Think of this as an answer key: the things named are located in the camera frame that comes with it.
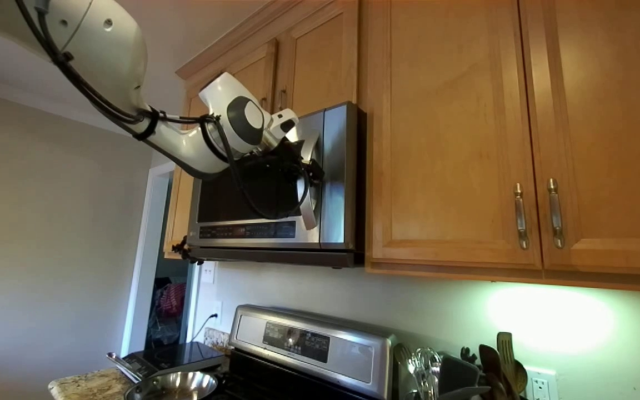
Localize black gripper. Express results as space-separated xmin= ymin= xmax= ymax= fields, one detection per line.
xmin=262 ymin=137 xmax=326 ymax=212

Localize stainless steel microwave body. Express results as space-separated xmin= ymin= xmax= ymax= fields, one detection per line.
xmin=184 ymin=101 xmax=369 ymax=269

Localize wooden cabinet with tripod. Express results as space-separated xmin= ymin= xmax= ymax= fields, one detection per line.
xmin=162 ymin=164 xmax=197 ymax=262

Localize stainless steel stove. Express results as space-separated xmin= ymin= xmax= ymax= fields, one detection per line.
xmin=111 ymin=303 xmax=400 ymax=400

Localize red pink background object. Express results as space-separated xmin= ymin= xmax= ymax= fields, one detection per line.
xmin=151 ymin=277 xmax=189 ymax=329

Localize glass jars on counter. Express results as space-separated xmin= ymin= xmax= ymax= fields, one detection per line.
xmin=404 ymin=344 xmax=445 ymax=400

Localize steel bowl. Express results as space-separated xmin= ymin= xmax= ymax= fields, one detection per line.
xmin=131 ymin=366 xmax=221 ymax=400

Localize black spatula utensil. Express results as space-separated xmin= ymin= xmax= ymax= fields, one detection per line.
xmin=438 ymin=354 xmax=485 ymax=400

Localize wooden spoon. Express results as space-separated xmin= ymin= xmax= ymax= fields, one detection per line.
xmin=495 ymin=329 xmax=520 ymax=381

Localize wrist mounted camera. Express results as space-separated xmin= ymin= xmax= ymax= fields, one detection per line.
xmin=268 ymin=106 xmax=302 ymax=144

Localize white wall switch plate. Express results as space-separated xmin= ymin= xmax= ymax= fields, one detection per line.
xmin=197 ymin=261 xmax=217 ymax=286

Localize thin black power cord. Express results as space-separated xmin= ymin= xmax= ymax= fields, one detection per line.
xmin=189 ymin=310 xmax=221 ymax=347

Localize black velcro strap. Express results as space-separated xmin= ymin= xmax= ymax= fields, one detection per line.
xmin=129 ymin=106 xmax=167 ymax=143

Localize white door frame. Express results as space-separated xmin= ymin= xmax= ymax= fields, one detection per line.
xmin=118 ymin=159 xmax=177 ymax=357

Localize silver cabinet handle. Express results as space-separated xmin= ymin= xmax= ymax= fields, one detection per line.
xmin=545 ymin=176 xmax=566 ymax=251
xmin=510 ymin=180 xmax=530 ymax=253

